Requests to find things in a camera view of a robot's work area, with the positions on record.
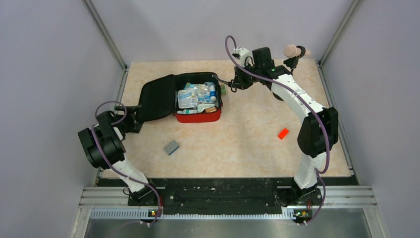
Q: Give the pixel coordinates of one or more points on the clear white cap bottle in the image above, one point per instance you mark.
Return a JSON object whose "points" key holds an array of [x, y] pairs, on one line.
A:
{"points": [[187, 112]]}

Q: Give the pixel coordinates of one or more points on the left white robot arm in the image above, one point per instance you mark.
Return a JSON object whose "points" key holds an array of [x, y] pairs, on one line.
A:
{"points": [[103, 146]]}

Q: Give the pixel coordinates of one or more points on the white blue dressing pouch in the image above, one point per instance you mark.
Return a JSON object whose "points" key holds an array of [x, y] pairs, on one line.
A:
{"points": [[186, 99]]}

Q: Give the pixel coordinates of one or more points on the teal gauze packet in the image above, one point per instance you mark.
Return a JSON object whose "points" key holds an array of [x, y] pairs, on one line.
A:
{"points": [[202, 107]]}

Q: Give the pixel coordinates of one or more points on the red black medicine kit bag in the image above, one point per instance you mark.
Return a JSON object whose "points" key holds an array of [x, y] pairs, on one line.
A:
{"points": [[158, 98]]}

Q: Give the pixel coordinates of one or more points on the blue cotton swab bag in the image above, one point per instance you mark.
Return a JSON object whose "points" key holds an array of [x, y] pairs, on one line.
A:
{"points": [[201, 90]]}

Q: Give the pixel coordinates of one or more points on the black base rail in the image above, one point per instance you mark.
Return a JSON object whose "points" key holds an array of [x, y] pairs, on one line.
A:
{"points": [[237, 196]]}

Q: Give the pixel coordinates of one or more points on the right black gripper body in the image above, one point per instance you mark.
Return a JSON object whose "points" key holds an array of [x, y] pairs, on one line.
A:
{"points": [[257, 70]]}

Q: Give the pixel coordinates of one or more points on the orange red block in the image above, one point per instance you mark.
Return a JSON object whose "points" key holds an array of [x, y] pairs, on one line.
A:
{"points": [[283, 133]]}

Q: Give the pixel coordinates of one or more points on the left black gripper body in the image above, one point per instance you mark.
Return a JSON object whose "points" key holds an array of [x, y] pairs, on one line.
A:
{"points": [[128, 122]]}

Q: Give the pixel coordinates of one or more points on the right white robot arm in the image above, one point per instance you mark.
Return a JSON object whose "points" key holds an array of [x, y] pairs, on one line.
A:
{"points": [[319, 124]]}

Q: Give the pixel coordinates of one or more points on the white blue spray bottle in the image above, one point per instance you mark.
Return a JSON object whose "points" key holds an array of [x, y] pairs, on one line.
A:
{"points": [[212, 91]]}

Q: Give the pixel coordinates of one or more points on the amber medicine bottle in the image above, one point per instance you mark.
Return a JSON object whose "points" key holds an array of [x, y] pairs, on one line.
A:
{"points": [[211, 109]]}

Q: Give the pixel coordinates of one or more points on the black microphone stand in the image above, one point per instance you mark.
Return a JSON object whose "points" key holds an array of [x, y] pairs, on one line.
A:
{"points": [[293, 54]]}

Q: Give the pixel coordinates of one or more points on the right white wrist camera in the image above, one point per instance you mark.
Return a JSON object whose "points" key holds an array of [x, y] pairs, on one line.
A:
{"points": [[242, 55]]}

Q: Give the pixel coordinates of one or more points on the small green box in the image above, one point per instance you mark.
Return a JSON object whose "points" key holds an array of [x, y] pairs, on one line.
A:
{"points": [[222, 89]]}

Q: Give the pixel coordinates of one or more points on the grey blue pill blister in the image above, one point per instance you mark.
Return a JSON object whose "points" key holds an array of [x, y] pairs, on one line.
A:
{"points": [[171, 147]]}

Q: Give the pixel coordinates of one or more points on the black handled scissors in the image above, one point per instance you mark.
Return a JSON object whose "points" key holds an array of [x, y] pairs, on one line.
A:
{"points": [[225, 82]]}

